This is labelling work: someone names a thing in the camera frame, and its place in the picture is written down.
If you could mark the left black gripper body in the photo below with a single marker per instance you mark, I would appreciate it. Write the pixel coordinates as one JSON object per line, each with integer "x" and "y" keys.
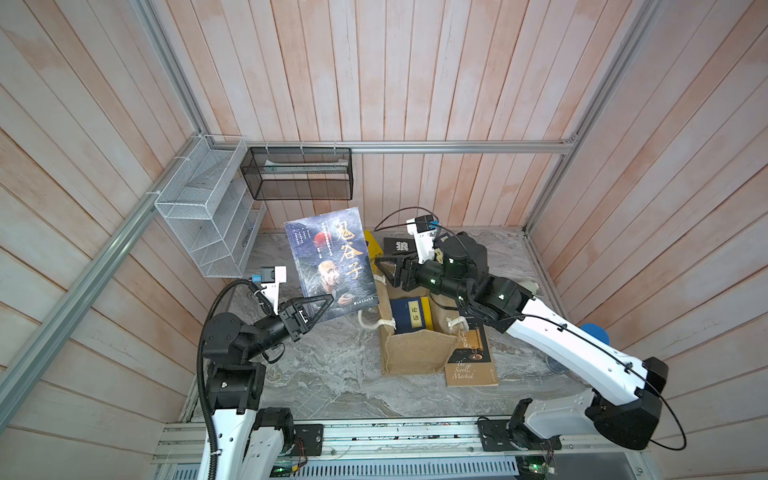
{"x": 291, "y": 321}

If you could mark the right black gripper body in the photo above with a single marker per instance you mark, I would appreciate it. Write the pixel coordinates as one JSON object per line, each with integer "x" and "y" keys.
{"x": 423, "y": 280}

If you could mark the yellow cartoon book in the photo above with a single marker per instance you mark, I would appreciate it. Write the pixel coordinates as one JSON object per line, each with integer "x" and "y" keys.
{"x": 374, "y": 250}

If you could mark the dark old man book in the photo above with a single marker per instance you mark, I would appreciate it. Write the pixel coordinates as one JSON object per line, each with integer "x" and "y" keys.
{"x": 331, "y": 257}

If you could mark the burlap canvas tote bag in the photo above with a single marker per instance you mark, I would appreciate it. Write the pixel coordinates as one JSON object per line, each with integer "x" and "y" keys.
{"x": 418, "y": 353}

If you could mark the navy book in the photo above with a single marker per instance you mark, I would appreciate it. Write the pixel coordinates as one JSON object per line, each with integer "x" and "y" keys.
{"x": 411, "y": 314}

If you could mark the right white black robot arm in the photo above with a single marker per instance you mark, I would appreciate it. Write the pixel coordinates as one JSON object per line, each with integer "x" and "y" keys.
{"x": 623, "y": 402}

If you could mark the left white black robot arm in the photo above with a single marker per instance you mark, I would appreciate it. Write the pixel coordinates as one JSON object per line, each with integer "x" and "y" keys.
{"x": 244, "y": 441}

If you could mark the black wolf title book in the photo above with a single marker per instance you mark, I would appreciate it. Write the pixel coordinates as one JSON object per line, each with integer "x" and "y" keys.
{"x": 398, "y": 246}

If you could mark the brown gold cover book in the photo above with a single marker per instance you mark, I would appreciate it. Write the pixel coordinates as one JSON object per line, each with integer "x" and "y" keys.
{"x": 471, "y": 363}

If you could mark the clear jar blue lid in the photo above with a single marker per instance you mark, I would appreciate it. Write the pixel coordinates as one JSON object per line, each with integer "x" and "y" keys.
{"x": 597, "y": 332}

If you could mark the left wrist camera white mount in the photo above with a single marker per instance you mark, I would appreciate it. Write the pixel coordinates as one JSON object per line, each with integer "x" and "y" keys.
{"x": 268, "y": 281}

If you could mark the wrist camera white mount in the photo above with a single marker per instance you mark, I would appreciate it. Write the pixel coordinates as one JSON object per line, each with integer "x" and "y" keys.
{"x": 268, "y": 281}
{"x": 424, "y": 230}

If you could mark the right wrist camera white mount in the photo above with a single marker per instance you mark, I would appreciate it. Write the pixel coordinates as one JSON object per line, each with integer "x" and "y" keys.
{"x": 424, "y": 230}

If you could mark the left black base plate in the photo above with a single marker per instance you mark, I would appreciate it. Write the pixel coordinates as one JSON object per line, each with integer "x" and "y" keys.
{"x": 305, "y": 440}

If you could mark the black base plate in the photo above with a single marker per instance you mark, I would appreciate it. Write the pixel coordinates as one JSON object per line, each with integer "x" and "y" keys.
{"x": 305, "y": 440}
{"x": 505, "y": 435}

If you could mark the white wire mesh shelf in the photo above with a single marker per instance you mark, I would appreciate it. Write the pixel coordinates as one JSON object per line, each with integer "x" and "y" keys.
{"x": 208, "y": 205}

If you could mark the black wire mesh basket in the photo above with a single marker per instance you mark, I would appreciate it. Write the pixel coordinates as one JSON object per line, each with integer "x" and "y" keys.
{"x": 299, "y": 173}

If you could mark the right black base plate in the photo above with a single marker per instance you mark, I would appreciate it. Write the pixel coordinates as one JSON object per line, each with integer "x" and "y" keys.
{"x": 505, "y": 435}

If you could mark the aluminium mounting rail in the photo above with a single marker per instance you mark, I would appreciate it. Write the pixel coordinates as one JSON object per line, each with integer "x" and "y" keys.
{"x": 444, "y": 437}

